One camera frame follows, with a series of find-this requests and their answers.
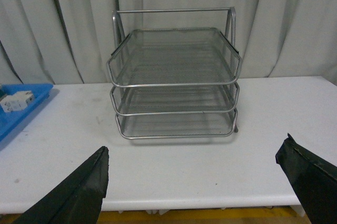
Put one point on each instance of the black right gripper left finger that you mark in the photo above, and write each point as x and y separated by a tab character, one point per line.
78	198

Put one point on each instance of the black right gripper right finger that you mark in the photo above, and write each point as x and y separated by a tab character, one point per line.
312	178

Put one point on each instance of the silver mesh three-tier rack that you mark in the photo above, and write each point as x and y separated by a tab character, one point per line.
175	82

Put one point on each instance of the blue plastic tray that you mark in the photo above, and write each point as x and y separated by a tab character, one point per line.
13	123

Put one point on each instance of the white circuit breaker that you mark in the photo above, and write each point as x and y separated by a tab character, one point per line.
17	102

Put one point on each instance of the grey curtain backdrop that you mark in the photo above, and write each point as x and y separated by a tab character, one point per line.
70	41

